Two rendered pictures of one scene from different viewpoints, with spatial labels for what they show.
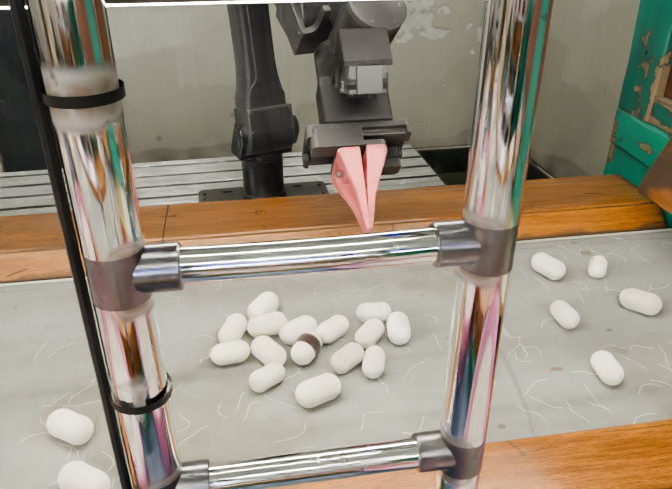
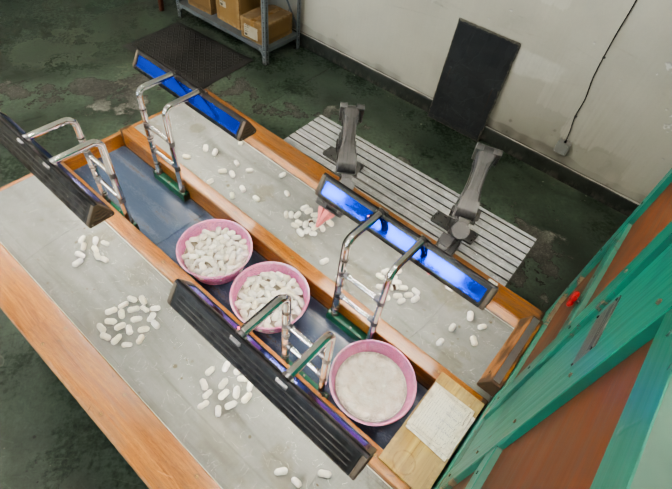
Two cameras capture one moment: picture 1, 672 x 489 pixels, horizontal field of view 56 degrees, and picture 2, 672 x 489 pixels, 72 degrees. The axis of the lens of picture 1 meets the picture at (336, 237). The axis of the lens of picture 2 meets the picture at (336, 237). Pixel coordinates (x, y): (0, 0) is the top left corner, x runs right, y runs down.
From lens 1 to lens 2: 1.18 m
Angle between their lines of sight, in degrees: 39
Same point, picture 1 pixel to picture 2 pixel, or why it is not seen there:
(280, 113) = not seen: hidden behind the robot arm
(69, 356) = (355, 251)
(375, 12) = (457, 232)
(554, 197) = (506, 302)
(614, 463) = (408, 350)
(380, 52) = (447, 243)
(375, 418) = (389, 310)
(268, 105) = not seen: hidden behind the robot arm
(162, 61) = (535, 85)
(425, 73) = not seen: outside the picture
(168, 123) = (519, 116)
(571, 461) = (403, 343)
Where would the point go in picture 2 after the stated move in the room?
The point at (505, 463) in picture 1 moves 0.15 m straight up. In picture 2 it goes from (393, 334) to (402, 310)
